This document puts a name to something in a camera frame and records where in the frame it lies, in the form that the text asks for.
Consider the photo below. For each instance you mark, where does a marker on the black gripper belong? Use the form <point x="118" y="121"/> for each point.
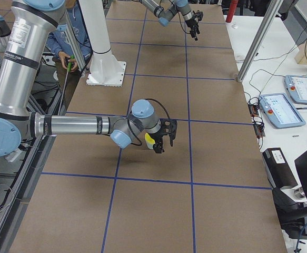
<point x="159" y="137"/>
<point x="190" y="23"/>

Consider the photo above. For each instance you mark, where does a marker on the yellow plastic cup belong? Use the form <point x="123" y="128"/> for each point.
<point x="149" y="139"/>

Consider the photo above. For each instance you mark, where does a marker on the green plastic cup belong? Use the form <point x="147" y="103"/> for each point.
<point x="150" y="146"/>

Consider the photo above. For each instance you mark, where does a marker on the red cylinder bottle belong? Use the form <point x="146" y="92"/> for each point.
<point x="231" y="12"/>

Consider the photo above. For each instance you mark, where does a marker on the person in blue hoodie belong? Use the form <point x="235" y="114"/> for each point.
<point x="59" y="44"/>

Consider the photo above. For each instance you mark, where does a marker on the near teach pendant tablet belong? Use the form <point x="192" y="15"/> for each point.
<point x="280" y="111"/>

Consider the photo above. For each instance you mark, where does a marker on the teach pendant tablet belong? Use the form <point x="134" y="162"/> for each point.
<point x="297" y="88"/>
<point x="280" y="111"/>

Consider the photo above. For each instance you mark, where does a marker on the long reacher grabber tool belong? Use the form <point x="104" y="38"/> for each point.
<point x="69" y="67"/>

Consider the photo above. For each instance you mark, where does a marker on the far teach pendant tablet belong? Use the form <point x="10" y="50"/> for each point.
<point x="297" y="88"/>

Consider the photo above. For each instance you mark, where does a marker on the black box with label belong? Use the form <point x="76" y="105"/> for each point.
<point x="277" y="168"/>

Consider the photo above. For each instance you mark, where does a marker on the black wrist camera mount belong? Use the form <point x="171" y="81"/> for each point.
<point x="198" y="15"/>

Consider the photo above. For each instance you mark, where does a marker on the aluminium frame post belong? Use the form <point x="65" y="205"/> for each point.
<point x="259" y="37"/>

